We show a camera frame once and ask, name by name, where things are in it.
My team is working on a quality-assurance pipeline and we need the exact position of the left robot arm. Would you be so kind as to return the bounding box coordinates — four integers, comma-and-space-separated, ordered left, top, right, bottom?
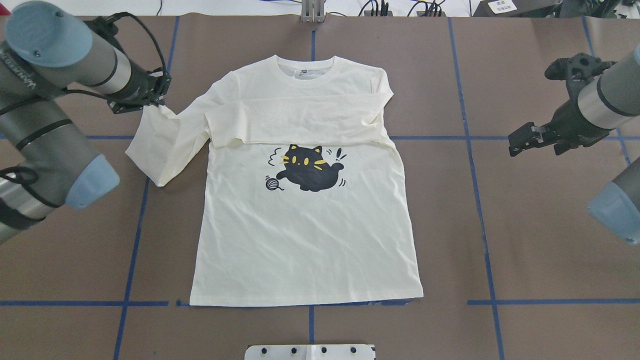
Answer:
0, 0, 172, 243

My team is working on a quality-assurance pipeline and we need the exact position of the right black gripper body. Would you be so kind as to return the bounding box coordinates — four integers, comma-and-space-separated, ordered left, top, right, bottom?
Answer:
537, 99, 608, 156

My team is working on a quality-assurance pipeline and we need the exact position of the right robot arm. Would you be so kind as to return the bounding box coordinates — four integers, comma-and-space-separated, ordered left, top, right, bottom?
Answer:
508, 47, 640, 245

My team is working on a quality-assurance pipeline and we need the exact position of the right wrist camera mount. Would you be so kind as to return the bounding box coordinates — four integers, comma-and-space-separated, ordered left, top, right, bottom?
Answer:
544, 52, 617, 100

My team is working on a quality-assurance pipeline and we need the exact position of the cream long-sleeve cat shirt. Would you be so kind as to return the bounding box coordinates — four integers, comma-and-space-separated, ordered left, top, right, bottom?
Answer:
126, 55, 424, 307

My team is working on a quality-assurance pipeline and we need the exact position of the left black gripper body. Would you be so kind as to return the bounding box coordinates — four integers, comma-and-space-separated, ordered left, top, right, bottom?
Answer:
107, 67, 172, 114

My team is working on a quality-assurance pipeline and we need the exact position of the aluminium frame post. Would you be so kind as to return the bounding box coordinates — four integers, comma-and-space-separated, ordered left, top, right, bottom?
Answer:
300, 0, 326, 23

